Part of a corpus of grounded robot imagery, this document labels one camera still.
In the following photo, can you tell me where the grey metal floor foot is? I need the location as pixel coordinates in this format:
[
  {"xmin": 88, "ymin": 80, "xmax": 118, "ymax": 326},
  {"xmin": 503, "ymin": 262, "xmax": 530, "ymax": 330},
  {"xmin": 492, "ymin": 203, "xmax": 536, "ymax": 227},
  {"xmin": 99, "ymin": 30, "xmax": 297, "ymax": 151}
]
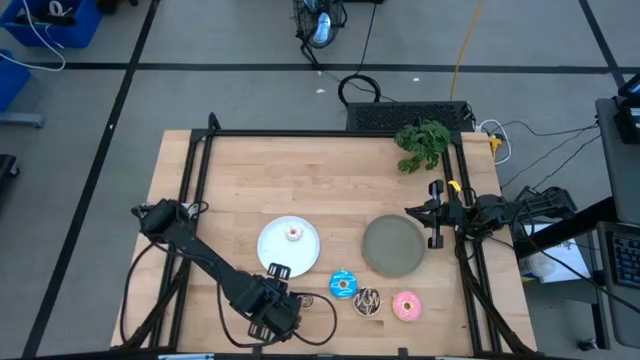
[{"xmin": 0, "ymin": 112, "xmax": 45, "ymax": 127}]

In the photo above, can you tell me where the white round plate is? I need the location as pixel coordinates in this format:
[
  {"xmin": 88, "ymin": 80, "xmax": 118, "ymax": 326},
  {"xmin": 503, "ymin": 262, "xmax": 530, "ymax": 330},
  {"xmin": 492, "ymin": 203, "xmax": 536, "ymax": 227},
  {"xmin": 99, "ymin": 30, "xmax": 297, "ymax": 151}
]
[{"xmin": 256, "ymin": 215, "xmax": 322, "ymax": 279}]

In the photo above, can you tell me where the thin black floor cable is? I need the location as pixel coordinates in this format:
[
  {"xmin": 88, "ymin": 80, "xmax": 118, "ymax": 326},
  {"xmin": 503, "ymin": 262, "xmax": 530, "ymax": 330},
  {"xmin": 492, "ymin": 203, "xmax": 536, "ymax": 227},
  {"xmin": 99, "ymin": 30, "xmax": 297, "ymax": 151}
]
[
  {"xmin": 501, "ymin": 133, "xmax": 602, "ymax": 190},
  {"xmin": 492, "ymin": 119, "xmax": 601, "ymax": 139}
]

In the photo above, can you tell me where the black looped hanging cable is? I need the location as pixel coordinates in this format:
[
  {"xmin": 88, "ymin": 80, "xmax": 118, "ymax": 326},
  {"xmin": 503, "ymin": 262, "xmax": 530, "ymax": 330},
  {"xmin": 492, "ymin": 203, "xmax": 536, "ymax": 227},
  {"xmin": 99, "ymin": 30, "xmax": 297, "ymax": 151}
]
[{"xmin": 337, "ymin": 0, "xmax": 384, "ymax": 107}]

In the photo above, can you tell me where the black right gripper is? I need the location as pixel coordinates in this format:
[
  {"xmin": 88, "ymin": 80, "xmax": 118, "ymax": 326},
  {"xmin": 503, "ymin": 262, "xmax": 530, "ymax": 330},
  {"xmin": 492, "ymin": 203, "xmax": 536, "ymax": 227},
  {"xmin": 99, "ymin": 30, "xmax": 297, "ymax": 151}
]
[{"xmin": 405, "ymin": 179, "xmax": 469, "ymax": 251}]

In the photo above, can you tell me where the black computer keyboard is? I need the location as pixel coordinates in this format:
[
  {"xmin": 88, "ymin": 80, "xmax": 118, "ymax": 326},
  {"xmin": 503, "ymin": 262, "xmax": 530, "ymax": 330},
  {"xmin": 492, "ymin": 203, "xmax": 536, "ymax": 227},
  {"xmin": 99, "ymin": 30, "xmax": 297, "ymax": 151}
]
[{"xmin": 605, "ymin": 232, "xmax": 640, "ymax": 290}]

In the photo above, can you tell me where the black aluminium table frame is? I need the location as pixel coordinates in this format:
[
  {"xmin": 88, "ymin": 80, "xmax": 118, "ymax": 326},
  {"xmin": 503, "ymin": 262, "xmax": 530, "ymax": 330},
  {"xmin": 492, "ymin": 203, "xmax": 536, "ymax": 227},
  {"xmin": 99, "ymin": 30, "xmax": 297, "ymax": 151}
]
[{"xmin": 119, "ymin": 112, "xmax": 539, "ymax": 357}]

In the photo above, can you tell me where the green potted plant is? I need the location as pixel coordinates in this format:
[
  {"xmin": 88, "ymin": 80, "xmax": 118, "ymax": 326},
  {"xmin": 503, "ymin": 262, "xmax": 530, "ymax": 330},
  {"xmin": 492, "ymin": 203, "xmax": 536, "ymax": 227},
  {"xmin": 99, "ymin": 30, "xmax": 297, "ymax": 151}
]
[{"xmin": 393, "ymin": 119, "xmax": 452, "ymax": 175}]

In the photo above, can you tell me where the large pink glazed donut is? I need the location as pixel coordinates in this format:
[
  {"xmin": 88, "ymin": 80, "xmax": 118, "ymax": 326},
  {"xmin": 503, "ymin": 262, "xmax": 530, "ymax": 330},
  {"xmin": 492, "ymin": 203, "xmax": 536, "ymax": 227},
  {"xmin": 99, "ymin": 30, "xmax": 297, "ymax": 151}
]
[{"xmin": 391, "ymin": 290, "xmax": 424, "ymax": 323}]

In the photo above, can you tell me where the black desk crossbar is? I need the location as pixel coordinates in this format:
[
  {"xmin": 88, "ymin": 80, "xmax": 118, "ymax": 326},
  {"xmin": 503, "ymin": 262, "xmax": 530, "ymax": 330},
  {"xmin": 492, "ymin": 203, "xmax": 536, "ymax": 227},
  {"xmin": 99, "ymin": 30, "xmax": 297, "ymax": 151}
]
[{"xmin": 513, "ymin": 197, "xmax": 616, "ymax": 257}]

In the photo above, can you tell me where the black floor fan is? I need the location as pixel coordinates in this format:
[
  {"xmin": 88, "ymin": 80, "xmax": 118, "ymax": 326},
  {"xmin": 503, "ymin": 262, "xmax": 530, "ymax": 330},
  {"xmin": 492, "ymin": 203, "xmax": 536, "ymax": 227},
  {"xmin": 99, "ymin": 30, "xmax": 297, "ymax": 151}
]
[{"xmin": 292, "ymin": 0, "xmax": 349, "ymax": 69}]

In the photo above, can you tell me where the white power cable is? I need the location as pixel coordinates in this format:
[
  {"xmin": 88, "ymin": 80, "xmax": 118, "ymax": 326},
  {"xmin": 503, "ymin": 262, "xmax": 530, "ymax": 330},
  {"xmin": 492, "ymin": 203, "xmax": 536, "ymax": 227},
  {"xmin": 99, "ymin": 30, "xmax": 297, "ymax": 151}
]
[{"xmin": 477, "ymin": 118, "xmax": 514, "ymax": 166}]

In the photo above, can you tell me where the black mesh computer case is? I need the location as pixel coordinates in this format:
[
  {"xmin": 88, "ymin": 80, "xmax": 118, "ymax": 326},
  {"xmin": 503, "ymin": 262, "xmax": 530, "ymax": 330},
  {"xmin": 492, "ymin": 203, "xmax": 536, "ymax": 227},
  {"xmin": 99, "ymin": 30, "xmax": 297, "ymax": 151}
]
[{"xmin": 345, "ymin": 101, "xmax": 476, "ymax": 133}]

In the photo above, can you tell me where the large chocolate glazed donut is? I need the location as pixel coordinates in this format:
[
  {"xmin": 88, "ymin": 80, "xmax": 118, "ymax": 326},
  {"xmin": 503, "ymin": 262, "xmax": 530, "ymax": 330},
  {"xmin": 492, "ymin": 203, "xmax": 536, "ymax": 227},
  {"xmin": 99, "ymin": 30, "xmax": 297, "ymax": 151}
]
[{"xmin": 352, "ymin": 286, "xmax": 383, "ymax": 318}]

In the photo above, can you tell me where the yellow hanging cable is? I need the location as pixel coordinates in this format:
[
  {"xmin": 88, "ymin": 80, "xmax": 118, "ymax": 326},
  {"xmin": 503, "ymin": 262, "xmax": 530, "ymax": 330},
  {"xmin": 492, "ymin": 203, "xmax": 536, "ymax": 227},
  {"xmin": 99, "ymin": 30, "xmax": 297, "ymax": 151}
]
[{"xmin": 448, "ymin": 0, "xmax": 485, "ymax": 101}]

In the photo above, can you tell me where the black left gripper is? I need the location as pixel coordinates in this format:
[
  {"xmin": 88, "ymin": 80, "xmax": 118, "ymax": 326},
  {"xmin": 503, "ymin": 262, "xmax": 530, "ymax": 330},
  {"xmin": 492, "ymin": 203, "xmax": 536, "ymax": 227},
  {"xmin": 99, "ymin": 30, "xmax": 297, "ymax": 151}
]
[{"xmin": 247, "ymin": 263, "xmax": 303, "ymax": 344}]

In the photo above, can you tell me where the large blue glazed donut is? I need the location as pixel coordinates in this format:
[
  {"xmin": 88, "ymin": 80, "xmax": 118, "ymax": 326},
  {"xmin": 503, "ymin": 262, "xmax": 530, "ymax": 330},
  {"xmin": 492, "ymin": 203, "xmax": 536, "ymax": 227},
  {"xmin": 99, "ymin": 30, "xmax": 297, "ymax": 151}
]
[{"xmin": 328, "ymin": 269, "xmax": 359, "ymax": 300}]

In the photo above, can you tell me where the white paper sheet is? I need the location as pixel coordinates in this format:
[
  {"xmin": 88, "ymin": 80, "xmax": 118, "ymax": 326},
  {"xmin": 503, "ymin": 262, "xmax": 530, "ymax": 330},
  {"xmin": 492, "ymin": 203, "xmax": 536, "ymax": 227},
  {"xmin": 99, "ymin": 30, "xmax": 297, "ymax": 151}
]
[{"xmin": 519, "ymin": 222, "xmax": 594, "ymax": 285}]

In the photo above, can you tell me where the blue storage bin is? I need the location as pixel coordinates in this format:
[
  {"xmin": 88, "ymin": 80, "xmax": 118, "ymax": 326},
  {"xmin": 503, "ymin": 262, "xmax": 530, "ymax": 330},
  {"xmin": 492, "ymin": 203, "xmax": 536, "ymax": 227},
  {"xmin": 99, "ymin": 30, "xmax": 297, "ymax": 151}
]
[
  {"xmin": 0, "ymin": 48, "xmax": 32, "ymax": 114},
  {"xmin": 0, "ymin": 0, "xmax": 104, "ymax": 50}
]

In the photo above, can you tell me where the grey-green round plate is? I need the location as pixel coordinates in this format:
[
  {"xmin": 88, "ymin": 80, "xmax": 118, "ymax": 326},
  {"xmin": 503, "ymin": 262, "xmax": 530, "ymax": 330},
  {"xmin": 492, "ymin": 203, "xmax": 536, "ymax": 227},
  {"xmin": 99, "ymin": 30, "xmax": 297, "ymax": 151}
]
[{"xmin": 361, "ymin": 214, "xmax": 428, "ymax": 279}]

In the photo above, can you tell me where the black computer monitor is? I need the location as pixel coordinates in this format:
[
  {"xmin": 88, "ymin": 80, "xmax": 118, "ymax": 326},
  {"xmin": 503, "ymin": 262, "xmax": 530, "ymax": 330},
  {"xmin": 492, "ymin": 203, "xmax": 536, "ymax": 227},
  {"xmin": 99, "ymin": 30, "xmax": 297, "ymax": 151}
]
[{"xmin": 613, "ymin": 72, "xmax": 640, "ymax": 145}]

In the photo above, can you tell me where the grey desk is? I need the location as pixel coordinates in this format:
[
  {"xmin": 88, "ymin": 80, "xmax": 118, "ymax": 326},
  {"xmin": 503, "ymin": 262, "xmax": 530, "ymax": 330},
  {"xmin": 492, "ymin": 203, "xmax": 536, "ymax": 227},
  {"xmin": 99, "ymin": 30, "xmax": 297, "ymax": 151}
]
[{"xmin": 594, "ymin": 97, "xmax": 640, "ymax": 349}]

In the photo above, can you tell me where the black arm base cable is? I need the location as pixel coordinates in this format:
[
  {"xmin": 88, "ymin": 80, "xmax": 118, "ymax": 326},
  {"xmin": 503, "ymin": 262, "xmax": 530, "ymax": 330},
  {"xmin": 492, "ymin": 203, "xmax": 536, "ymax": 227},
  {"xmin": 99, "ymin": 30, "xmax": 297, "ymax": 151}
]
[{"xmin": 119, "ymin": 242, "xmax": 166, "ymax": 346}]

